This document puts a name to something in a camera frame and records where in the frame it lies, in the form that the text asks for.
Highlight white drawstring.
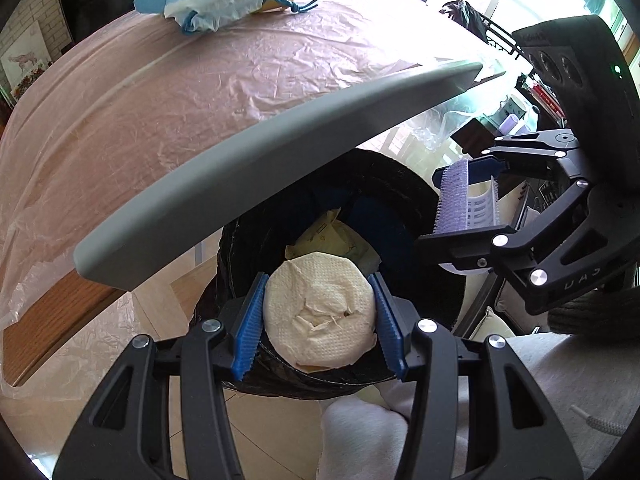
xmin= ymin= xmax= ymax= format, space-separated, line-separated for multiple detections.
xmin=572 ymin=407 xmax=618 ymax=433

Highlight person's right forearm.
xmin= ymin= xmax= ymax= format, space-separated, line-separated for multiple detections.
xmin=547 ymin=287 xmax=636 ymax=336

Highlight person's white pants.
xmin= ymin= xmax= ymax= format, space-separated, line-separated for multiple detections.
xmin=317 ymin=380 xmax=416 ymax=480

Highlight person's light grey sweatshirt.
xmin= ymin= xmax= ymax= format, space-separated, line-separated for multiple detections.
xmin=470 ymin=332 xmax=640 ymax=480

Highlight glass top side table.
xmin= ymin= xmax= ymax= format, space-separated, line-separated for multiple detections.
xmin=385 ymin=75 xmax=546 ymax=171

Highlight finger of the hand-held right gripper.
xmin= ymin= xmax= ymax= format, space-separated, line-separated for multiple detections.
xmin=431 ymin=129 xmax=591 ymax=189
xmin=414 ymin=184 xmax=597 ymax=273

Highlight white paper towel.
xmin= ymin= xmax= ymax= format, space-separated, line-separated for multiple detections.
xmin=264 ymin=252 xmax=378 ymax=368

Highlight dark blue packet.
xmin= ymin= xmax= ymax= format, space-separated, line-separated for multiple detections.
xmin=345 ymin=195 xmax=418 ymax=271

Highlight white animal painting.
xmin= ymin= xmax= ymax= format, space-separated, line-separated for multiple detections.
xmin=0 ymin=22 xmax=51 ymax=98

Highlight black flat television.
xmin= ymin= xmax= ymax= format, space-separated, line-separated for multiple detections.
xmin=52 ymin=0 xmax=166 ymax=43

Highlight table with plastic cover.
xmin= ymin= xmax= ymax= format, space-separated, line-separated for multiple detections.
xmin=0 ymin=0 xmax=506 ymax=401

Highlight white cushion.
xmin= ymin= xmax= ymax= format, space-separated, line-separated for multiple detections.
xmin=452 ymin=305 xmax=516 ymax=341

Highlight black trash bin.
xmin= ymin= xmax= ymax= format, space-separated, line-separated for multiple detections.
xmin=192 ymin=147 xmax=468 ymax=401

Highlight black jacket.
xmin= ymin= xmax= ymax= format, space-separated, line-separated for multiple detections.
xmin=440 ymin=0 xmax=493 ymax=43

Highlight dark carved wooden chair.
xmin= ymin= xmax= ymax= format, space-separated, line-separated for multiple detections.
xmin=480 ymin=15 xmax=521 ymax=61

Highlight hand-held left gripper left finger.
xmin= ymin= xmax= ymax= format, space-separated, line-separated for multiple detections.
xmin=52 ymin=272 xmax=271 ymax=480

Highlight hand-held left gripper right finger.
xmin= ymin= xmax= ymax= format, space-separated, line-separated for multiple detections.
xmin=366 ymin=271 xmax=586 ymax=480

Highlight yellow paper packet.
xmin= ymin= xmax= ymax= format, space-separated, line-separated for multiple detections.
xmin=285 ymin=207 xmax=383 ymax=273

